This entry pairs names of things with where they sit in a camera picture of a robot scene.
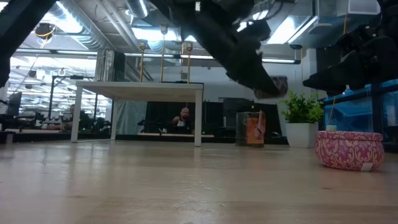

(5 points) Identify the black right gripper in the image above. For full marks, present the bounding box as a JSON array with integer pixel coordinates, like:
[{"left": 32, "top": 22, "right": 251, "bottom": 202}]
[{"left": 303, "top": 18, "right": 398, "bottom": 96}]

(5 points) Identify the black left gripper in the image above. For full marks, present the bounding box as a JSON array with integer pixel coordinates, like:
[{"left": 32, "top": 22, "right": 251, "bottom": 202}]
[{"left": 186, "top": 0, "right": 280, "bottom": 96}]

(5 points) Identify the black computer monitor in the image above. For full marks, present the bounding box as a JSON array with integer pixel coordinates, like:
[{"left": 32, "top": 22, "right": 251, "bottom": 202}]
[{"left": 6, "top": 91, "right": 22, "bottom": 118}]

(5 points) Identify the long light bar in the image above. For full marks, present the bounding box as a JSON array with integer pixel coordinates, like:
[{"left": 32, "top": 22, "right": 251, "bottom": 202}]
[{"left": 14, "top": 48, "right": 302, "bottom": 65}]

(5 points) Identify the pink patterned candle tin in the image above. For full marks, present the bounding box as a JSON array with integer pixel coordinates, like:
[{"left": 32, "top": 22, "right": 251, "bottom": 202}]
[{"left": 314, "top": 130, "right": 386, "bottom": 172}]

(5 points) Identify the black metal stand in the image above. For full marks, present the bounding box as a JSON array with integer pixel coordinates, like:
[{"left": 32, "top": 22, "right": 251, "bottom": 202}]
[{"left": 48, "top": 75, "right": 97, "bottom": 122}]

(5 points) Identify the green plant in white pot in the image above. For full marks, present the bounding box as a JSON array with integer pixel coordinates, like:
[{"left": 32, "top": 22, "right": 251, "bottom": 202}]
[{"left": 279, "top": 90, "right": 324, "bottom": 149}]

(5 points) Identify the silver metal candle can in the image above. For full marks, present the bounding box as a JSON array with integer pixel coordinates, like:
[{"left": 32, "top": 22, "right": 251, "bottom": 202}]
[{"left": 95, "top": 49, "right": 127, "bottom": 82}]

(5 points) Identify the person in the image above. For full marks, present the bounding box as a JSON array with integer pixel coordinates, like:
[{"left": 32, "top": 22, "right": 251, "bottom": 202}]
[
  {"left": 67, "top": 104, "right": 94, "bottom": 131},
  {"left": 172, "top": 107, "right": 195, "bottom": 128}
]

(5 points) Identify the white perforated metal shelf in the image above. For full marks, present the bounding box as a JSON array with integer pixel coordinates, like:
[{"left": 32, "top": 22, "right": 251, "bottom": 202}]
[{"left": 70, "top": 80, "right": 205, "bottom": 147}]

